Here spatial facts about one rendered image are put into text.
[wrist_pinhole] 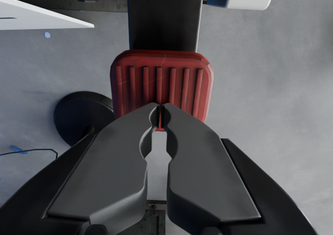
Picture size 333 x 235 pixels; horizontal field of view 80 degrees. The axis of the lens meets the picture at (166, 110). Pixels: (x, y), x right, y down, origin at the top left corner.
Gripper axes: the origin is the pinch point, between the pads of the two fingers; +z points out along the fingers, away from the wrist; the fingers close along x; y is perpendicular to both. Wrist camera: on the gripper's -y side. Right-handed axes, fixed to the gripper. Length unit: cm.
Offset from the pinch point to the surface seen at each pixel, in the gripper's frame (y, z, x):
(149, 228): 120, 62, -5
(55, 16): 0, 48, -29
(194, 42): -2.7, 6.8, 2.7
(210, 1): -5.8, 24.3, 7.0
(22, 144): 69, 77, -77
